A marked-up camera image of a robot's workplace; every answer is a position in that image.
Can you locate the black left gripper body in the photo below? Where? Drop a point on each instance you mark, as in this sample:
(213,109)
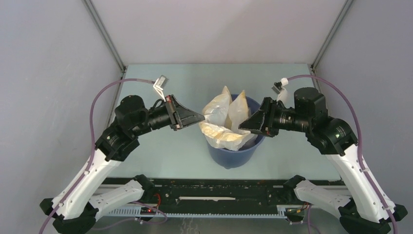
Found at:
(173,116)

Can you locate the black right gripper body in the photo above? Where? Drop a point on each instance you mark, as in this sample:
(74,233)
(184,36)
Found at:
(273,113)

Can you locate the translucent yellowish trash bag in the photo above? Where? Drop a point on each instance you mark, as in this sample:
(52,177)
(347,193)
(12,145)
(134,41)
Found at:
(223,115)

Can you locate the blue plastic trash bin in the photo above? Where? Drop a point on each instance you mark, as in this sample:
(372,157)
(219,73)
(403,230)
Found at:
(233,159)

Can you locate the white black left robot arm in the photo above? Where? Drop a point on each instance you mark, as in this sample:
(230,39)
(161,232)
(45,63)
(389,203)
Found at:
(77,208)

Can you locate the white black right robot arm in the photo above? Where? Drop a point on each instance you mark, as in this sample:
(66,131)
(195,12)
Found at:
(360,212)

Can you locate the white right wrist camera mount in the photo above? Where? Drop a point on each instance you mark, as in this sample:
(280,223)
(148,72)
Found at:
(280,90)

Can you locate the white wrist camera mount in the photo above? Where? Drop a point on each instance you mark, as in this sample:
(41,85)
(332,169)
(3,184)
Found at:
(159,85)
(280,90)

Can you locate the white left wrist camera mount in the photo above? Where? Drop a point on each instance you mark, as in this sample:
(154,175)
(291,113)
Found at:
(159,85)

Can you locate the right corner aluminium post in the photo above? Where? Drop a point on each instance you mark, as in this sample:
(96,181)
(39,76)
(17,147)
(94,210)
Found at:
(332,32)

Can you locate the corner aluminium post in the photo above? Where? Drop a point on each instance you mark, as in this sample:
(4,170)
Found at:
(332,32)
(96,18)

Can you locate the left corner aluminium post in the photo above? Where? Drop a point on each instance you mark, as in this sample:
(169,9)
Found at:
(96,18)

